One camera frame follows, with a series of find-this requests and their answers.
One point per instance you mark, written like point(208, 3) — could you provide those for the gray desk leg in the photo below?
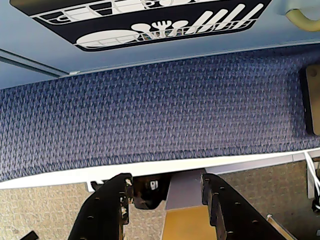
point(183, 190)

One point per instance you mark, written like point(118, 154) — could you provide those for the black dishwasher rack sticker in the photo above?
point(105, 27)

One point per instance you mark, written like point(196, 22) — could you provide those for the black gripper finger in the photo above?
point(232, 220)
point(102, 215)

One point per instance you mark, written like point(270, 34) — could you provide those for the wooden board at edge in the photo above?
point(315, 100)

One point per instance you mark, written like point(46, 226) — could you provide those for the blue toy kitchen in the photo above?
point(175, 52)

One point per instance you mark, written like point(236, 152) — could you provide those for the black flat object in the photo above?
point(31, 236)

